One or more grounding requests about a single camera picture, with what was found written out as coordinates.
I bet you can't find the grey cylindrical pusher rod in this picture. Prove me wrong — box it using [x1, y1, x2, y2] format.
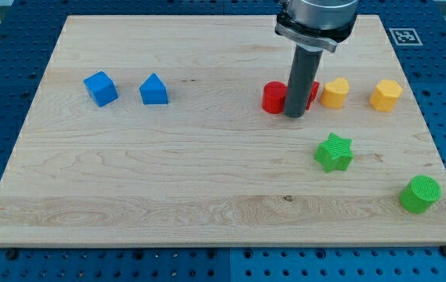
[284, 45, 323, 118]

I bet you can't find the green cylinder block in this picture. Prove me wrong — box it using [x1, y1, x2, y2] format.
[399, 175, 442, 214]

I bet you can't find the light wooden board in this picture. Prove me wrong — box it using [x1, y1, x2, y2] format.
[0, 15, 446, 248]

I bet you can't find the red cylinder block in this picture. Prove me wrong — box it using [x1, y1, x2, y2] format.
[262, 81, 288, 114]

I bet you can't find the yellow heart block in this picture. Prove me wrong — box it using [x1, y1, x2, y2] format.
[320, 77, 350, 109]

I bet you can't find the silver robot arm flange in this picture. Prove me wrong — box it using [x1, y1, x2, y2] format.
[275, 0, 359, 52]

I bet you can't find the blue triangle block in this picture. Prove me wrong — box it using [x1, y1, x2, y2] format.
[139, 73, 169, 105]

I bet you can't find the yellow hexagon block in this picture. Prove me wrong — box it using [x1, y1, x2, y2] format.
[369, 79, 404, 112]

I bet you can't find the green star block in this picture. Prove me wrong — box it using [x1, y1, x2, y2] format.
[314, 132, 354, 173]

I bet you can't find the red block behind rod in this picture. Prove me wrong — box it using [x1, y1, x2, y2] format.
[306, 81, 320, 110]

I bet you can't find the blue cube block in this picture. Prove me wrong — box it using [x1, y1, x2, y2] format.
[83, 71, 118, 107]

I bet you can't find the white fiducial marker tag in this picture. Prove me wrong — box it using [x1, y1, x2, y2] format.
[389, 27, 422, 46]

